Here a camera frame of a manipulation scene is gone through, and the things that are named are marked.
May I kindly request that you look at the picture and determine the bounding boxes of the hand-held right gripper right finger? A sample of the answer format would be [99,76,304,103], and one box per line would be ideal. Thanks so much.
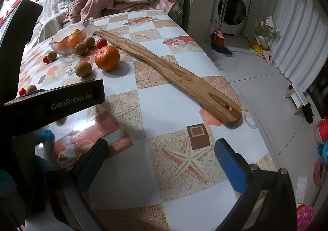
[214,138,298,231]

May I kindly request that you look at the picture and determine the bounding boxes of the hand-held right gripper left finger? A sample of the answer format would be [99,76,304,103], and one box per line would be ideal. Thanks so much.
[42,139,109,231]

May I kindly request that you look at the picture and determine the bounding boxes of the person's left hand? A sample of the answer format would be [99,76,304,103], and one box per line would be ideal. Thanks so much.
[33,128,55,172]

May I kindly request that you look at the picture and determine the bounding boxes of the large orange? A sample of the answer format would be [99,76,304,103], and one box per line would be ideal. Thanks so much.
[95,45,120,71]

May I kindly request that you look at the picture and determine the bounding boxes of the clear glass bowl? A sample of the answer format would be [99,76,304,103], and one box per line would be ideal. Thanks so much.
[49,17,95,55]

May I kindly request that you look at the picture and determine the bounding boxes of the pink patterned bag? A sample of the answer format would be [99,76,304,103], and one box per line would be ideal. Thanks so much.
[296,204,314,231]

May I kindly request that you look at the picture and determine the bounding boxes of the checked printed tablecloth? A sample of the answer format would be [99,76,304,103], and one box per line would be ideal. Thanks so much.
[15,10,278,231]

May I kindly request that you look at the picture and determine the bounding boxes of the black sock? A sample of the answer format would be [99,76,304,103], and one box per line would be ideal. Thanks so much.
[302,103,314,124]

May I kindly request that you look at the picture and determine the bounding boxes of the blue plastic toy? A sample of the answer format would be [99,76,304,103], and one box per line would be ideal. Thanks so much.
[317,142,328,162]

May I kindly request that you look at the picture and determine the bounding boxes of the small white wooden stool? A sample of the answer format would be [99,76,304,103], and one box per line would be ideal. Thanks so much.
[284,83,308,115]

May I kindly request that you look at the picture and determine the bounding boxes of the red and white plastic pot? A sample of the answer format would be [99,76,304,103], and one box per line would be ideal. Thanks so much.
[314,117,328,145]

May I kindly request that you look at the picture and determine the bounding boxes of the grey striped sofa cover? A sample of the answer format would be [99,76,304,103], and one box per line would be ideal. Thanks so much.
[31,0,72,42]

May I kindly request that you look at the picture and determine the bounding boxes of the long wooden board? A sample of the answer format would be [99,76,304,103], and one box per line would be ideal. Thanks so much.
[93,27,242,122]

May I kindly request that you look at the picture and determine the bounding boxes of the blue dustpan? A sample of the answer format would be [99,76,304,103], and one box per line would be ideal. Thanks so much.
[211,40,233,55]

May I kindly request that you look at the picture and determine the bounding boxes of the yellow slippers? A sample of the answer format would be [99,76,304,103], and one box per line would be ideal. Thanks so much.
[249,41,264,55]

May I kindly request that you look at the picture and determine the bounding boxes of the white curtain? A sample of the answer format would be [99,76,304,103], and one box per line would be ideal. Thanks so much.
[269,0,328,93]

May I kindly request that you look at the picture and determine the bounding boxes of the grey-green sofa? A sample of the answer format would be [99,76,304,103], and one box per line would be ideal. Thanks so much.
[164,0,183,22]

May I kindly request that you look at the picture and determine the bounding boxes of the white washing machine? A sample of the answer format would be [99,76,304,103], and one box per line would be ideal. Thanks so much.
[210,0,257,37]

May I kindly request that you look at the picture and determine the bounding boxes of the white tall cabinet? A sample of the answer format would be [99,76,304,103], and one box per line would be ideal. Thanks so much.
[186,0,221,42]

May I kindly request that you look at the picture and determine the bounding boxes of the pink plastic ring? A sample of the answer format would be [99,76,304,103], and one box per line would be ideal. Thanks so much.
[315,157,327,185]

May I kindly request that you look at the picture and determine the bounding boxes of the red-handled broom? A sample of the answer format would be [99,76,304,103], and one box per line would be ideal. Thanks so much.
[210,0,231,47]

